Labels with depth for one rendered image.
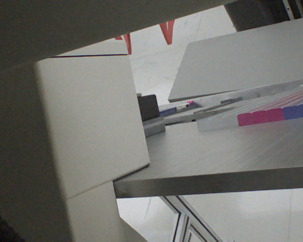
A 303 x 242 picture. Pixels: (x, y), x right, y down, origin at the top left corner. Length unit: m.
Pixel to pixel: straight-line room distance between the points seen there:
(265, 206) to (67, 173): 1.46
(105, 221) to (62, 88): 0.07
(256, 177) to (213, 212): 1.52
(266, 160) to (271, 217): 1.40
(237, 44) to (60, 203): 1.12
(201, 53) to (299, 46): 0.30
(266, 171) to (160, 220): 1.63
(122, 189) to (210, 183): 0.05
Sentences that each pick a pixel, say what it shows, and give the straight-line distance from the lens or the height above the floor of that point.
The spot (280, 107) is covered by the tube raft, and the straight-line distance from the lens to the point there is 0.40.
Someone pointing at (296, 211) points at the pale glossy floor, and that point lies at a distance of 1.61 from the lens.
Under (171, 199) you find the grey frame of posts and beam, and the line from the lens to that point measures 1.30.
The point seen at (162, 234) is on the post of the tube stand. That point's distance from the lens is 1.77.
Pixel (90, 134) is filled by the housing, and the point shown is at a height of 1.23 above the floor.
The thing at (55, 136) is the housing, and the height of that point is 1.25.
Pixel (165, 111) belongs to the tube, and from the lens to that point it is 0.88.
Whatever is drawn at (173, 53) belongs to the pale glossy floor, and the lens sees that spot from 2.53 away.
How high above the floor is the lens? 1.36
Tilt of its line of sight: 38 degrees down
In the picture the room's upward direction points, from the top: 39 degrees counter-clockwise
